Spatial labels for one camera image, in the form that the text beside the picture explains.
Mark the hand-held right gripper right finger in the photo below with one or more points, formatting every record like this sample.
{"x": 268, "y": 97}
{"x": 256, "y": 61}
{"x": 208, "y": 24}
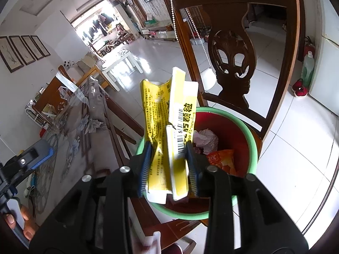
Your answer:
{"x": 192, "y": 169}

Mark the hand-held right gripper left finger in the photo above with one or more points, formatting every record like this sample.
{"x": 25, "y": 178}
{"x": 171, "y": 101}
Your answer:
{"x": 147, "y": 164}

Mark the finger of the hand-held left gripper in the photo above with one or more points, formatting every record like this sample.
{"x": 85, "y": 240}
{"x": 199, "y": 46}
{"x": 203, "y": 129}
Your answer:
{"x": 39, "y": 152}

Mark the orange snack bag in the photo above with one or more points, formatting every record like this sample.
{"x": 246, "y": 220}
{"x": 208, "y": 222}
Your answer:
{"x": 222, "y": 158}

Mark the pale pink wrapper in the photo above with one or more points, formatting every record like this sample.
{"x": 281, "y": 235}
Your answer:
{"x": 208, "y": 139}

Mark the yellow and white box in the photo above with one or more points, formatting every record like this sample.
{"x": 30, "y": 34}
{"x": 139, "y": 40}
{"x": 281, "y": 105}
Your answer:
{"x": 180, "y": 137}

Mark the yellow packet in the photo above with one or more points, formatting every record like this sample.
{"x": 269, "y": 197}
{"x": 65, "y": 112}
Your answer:
{"x": 155, "y": 121}

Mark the green rimmed red bin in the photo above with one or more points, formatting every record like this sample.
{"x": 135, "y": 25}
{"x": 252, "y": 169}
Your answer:
{"x": 233, "y": 135}

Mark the person's left hand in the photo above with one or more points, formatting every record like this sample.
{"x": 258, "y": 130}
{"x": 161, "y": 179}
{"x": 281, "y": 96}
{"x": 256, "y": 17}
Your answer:
{"x": 27, "y": 217}

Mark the white step ladder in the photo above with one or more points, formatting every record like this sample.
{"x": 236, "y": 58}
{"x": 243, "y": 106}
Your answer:
{"x": 30, "y": 115}

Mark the wooden bench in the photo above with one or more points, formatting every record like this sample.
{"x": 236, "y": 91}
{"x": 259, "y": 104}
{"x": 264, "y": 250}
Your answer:
{"x": 53, "y": 90}

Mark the cardboard box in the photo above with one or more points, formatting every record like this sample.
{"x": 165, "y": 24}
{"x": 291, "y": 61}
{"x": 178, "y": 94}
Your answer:
{"x": 87, "y": 60}

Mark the small white table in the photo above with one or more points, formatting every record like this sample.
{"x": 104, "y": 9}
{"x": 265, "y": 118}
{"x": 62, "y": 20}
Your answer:
{"x": 119, "y": 58}

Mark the carved wooden chair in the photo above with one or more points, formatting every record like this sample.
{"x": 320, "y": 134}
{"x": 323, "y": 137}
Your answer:
{"x": 238, "y": 58}

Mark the small bicycle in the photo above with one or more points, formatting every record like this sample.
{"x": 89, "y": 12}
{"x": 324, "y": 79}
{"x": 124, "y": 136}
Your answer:
{"x": 112, "y": 48}

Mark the television cabinet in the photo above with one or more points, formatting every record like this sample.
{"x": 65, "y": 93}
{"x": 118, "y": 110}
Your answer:
{"x": 159, "y": 34}

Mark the red shoes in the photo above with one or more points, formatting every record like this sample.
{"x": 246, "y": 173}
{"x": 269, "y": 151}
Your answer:
{"x": 299, "y": 88}

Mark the white standing air conditioner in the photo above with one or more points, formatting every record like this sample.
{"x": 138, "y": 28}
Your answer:
{"x": 124, "y": 18}

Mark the green plastic bottle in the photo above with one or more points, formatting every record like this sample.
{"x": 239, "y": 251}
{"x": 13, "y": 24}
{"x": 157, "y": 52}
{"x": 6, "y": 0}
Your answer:
{"x": 308, "y": 71}

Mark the red fire extinguisher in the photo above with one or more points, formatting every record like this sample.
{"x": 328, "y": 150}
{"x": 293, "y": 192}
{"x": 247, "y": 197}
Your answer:
{"x": 307, "y": 51}

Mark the white refrigerator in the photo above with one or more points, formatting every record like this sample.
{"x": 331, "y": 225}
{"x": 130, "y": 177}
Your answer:
{"x": 325, "y": 58}

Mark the framed wall picture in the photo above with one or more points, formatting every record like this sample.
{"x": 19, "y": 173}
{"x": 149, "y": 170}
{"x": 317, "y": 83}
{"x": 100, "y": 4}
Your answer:
{"x": 22, "y": 49}
{"x": 10, "y": 54}
{"x": 40, "y": 45}
{"x": 33, "y": 47}

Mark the round wall clock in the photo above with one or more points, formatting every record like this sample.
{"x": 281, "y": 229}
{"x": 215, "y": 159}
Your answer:
{"x": 127, "y": 1}

